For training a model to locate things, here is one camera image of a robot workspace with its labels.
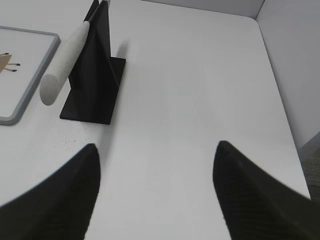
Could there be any knife with speckled white handle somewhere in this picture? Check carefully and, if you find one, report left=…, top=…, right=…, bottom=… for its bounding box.
left=39, top=15, right=94, bottom=106

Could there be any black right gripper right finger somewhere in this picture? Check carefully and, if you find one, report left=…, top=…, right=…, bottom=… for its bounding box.
left=212, top=140, right=320, bottom=240

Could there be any black knife stand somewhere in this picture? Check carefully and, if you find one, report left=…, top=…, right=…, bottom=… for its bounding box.
left=59, top=0, right=126, bottom=125

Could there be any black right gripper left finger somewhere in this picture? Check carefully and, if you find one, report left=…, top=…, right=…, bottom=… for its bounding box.
left=0, top=143, right=101, bottom=240

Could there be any white grey-rimmed cutting board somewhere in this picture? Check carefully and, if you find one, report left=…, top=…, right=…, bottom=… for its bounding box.
left=0, top=26, right=61, bottom=126

